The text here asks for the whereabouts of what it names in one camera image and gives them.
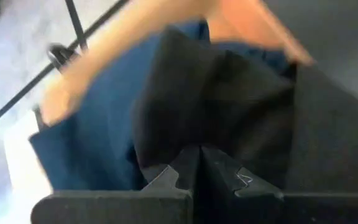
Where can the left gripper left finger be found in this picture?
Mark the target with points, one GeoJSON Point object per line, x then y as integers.
{"type": "Point", "coordinates": [183, 177]}

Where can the navy blue towel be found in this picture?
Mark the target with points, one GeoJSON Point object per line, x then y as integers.
{"type": "Point", "coordinates": [98, 140]}

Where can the black metal table frame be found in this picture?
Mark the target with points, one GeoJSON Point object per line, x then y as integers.
{"type": "Point", "coordinates": [17, 96]}

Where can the black towel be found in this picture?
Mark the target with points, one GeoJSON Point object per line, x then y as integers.
{"type": "Point", "coordinates": [213, 102]}

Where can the black clamp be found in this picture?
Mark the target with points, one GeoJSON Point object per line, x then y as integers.
{"type": "Point", "coordinates": [59, 54]}

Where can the black table mat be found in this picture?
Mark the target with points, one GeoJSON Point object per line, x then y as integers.
{"type": "Point", "coordinates": [337, 37]}

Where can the wooden bin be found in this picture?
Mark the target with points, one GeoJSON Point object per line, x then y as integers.
{"type": "Point", "coordinates": [120, 37]}

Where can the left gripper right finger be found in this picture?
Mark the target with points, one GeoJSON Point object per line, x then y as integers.
{"type": "Point", "coordinates": [219, 177]}

